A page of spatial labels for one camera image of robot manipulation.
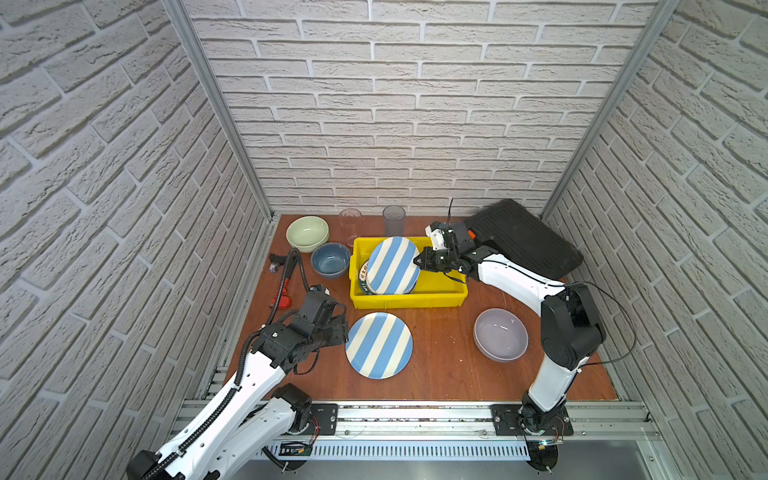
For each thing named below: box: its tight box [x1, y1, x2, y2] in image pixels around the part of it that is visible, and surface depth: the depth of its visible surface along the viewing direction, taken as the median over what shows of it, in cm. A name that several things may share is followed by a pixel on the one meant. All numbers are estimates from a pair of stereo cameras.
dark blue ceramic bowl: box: [310, 242, 351, 279], surface depth 104 cm
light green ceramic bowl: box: [285, 216, 330, 253], surface depth 111 cm
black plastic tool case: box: [466, 199, 584, 279], surface depth 106 cm
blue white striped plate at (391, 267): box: [365, 236, 421, 295], surface depth 95 cm
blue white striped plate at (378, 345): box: [345, 312, 414, 380], surface depth 87 cm
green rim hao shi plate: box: [358, 259, 373, 295], surface depth 98 cm
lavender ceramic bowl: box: [473, 308, 529, 363], surface depth 87 cm
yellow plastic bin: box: [349, 238, 469, 309], surface depth 93 cm
